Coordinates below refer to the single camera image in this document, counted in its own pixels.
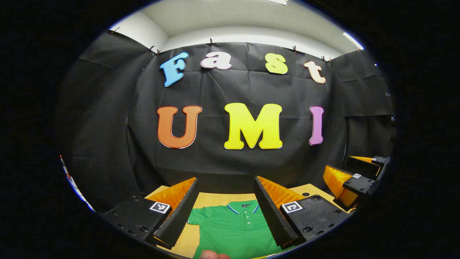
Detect black backdrop cloth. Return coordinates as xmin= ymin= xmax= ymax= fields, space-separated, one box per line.
xmin=57 ymin=31 xmax=396 ymax=213

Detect row of black cloth clips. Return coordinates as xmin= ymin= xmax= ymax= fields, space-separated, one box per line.
xmin=109 ymin=26 xmax=360 ymax=63

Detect green T-shirt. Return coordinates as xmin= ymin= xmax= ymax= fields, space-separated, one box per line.
xmin=187 ymin=200 xmax=295 ymax=259

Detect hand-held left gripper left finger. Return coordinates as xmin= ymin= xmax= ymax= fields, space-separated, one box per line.
xmin=101 ymin=177 xmax=200 ymax=250

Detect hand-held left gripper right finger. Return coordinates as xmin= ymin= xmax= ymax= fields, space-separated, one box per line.
xmin=253 ymin=176 xmax=352 ymax=250

